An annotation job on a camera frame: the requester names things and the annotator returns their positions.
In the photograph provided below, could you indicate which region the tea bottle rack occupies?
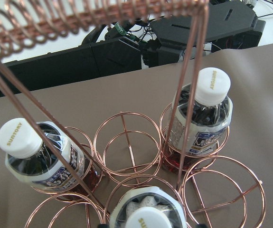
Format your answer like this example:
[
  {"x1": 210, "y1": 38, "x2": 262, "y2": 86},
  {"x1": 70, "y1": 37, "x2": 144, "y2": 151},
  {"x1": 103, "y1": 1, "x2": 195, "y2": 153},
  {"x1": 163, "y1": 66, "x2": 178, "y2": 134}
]
[
  {"x1": 0, "y1": 118, "x2": 101, "y2": 194},
  {"x1": 163, "y1": 67, "x2": 233, "y2": 173}
]

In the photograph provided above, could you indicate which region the tea bottle white cap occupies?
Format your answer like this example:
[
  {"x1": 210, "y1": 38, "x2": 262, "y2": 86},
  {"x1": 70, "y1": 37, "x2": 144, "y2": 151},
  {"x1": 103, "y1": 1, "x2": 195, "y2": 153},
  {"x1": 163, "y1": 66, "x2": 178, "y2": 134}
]
[{"x1": 109, "y1": 186, "x2": 187, "y2": 228}]

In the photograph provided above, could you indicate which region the copper wire bottle rack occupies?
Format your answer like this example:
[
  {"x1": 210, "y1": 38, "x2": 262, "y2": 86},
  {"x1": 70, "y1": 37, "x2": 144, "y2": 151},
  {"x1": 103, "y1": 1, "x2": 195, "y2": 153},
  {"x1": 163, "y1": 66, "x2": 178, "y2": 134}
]
[{"x1": 0, "y1": 0, "x2": 267, "y2": 228}]

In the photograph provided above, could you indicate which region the tea bottle far rack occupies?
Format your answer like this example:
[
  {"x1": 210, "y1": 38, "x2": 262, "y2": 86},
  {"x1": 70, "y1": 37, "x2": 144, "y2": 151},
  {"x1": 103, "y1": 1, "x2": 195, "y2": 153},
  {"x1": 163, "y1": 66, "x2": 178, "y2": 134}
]
[{"x1": 163, "y1": 67, "x2": 233, "y2": 173}]

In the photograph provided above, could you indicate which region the tea bottle near rack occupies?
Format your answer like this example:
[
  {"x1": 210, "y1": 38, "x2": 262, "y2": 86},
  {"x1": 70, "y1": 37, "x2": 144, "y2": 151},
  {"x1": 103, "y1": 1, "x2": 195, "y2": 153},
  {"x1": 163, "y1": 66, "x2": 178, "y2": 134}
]
[{"x1": 0, "y1": 118, "x2": 101, "y2": 194}]

